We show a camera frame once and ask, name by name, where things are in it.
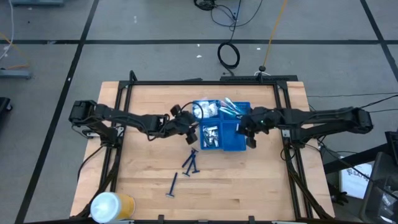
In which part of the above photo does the grey floor box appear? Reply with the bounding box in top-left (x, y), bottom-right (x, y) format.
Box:
top-left (0, 68), bottom-right (32, 80)

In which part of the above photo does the white printed box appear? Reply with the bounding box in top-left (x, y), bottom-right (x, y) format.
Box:
top-left (340, 162), bottom-right (373, 200)

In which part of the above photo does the black hanging cable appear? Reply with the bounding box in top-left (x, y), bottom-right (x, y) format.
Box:
top-left (216, 0), bottom-right (243, 77)

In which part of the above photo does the black stand beam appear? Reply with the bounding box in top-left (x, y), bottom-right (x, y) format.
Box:
top-left (323, 142), bottom-right (389, 175)

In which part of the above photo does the clear printed plastic packet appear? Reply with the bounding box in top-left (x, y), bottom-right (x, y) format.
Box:
top-left (192, 102), bottom-right (206, 119)

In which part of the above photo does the orange floor cable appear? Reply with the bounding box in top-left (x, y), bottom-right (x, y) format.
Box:
top-left (0, 30), bottom-right (31, 70)

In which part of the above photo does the teal toothbrush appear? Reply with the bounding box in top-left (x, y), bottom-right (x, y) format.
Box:
top-left (219, 106), bottom-right (238, 118)

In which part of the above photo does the black table frame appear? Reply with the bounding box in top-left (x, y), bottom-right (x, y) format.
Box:
top-left (74, 70), bottom-right (335, 222)

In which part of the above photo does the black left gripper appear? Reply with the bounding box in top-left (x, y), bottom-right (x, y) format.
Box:
top-left (166, 111), bottom-right (199, 146)

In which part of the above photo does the black floor object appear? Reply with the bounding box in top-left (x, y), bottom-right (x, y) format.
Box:
top-left (0, 96), bottom-right (13, 119)

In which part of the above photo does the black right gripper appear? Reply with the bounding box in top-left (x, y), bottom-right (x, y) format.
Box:
top-left (238, 107), bottom-right (273, 149)

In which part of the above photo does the yellow canister white lid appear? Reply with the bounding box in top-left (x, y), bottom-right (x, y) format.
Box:
top-left (90, 192), bottom-right (136, 224)

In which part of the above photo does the white floor cable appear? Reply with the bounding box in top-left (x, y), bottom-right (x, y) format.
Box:
top-left (0, 0), bottom-right (15, 62)

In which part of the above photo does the black floor cable bundle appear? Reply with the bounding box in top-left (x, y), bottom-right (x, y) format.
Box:
top-left (194, 0), bottom-right (264, 29)

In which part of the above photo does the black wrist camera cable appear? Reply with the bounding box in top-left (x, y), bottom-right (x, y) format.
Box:
top-left (181, 101), bottom-right (205, 125)

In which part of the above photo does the long blue razor handle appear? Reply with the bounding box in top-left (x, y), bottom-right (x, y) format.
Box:
top-left (165, 172), bottom-right (179, 198)

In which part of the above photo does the yellow hanging cable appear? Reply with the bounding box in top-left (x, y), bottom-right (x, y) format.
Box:
top-left (259, 0), bottom-right (289, 73)

